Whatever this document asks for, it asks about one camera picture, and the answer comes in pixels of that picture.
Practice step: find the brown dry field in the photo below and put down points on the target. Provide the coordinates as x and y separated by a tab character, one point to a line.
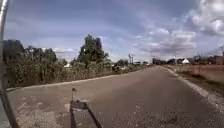
205	70

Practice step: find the white building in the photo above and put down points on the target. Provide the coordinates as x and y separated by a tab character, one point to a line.
185	61

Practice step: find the tall dark green tree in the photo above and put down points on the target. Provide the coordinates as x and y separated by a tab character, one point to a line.
91	50

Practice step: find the green grass strip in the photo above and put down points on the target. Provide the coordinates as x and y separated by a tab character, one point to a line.
203	80

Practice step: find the row of low buildings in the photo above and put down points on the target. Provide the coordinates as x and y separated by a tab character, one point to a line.
208	60

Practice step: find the pair of utility poles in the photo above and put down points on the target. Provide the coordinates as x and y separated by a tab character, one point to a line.
130	58

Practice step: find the row of distant trees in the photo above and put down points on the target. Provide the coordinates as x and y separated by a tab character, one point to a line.
158	61

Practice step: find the grey asphalt road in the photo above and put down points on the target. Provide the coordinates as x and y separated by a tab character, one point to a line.
143	96

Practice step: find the row of tall bushes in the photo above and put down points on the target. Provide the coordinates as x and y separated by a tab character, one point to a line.
40	70

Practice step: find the gravel roadside strip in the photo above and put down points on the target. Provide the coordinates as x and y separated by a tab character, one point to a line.
208	94

